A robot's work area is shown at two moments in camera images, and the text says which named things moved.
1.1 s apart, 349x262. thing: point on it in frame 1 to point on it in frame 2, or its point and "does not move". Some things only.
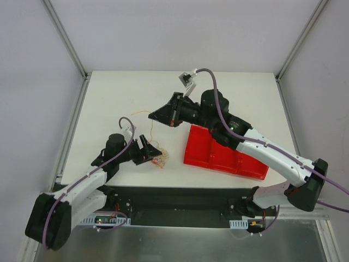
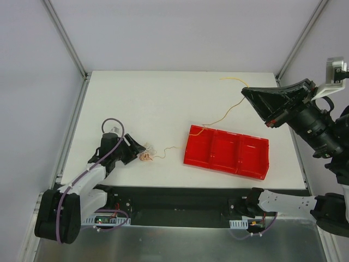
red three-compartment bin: x=202 y=149 does not move
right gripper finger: x=174 y=101 to x=299 y=88
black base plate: x=175 y=203 does not move
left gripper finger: x=144 y=141 to x=132 y=142
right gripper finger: x=167 y=117 to x=266 y=105
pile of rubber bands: x=151 y=137 to x=207 y=125
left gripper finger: x=151 y=152 to x=136 y=150
